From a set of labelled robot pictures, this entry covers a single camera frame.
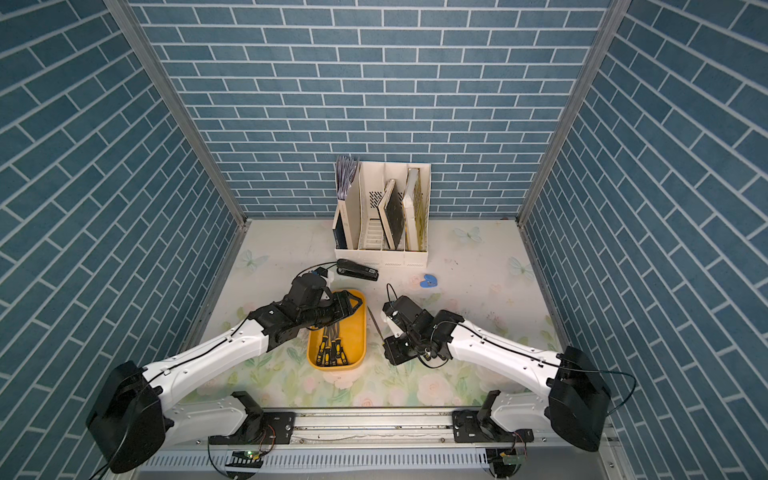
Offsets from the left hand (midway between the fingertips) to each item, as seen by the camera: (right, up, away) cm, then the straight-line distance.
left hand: (365, 307), depth 80 cm
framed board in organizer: (+7, +28, +23) cm, 36 cm away
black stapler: (-7, +8, +24) cm, 26 cm away
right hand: (+6, -12, -3) cm, 14 cm away
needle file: (-14, -16, +4) cm, 21 cm away
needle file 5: (+3, -5, +1) cm, 6 cm away
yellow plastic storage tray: (-4, -10, +8) cm, 13 cm away
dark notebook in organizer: (-11, +18, +20) cm, 29 cm away
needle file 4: (-8, -14, +4) cm, 17 cm away
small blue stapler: (+20, +4, +22) cm, 30 cm away
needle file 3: (-10, -14, +5) cm, 18 cm away
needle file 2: (-12, -14, +7) cm, 19 cm away
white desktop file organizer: (-4, +19, +35) cm, 39 cm away
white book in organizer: (+12, +26, +12) cm, 32 cm away
